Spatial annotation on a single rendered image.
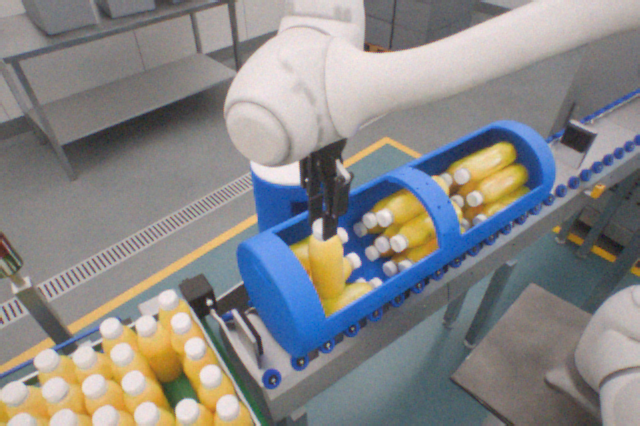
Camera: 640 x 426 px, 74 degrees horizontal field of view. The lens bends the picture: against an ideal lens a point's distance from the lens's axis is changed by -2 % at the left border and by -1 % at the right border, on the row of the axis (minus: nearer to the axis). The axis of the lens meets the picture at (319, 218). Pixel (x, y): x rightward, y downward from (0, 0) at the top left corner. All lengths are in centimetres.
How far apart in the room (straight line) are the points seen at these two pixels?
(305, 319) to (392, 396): 126
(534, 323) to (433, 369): 109
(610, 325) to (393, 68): 64
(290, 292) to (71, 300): 194
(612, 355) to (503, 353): 25
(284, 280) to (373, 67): 51
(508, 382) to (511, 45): 73
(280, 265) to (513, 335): 57
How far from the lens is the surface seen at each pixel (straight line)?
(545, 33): 49
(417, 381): 212
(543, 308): 118
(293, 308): 84
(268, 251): 87
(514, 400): 101
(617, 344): 89
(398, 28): 450
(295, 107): 40
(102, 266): 274
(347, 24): 56
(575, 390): 105
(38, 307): 123
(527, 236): 156
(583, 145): 177
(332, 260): 84
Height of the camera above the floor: 188
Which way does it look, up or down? 44 degrees down
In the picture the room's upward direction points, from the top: straight up
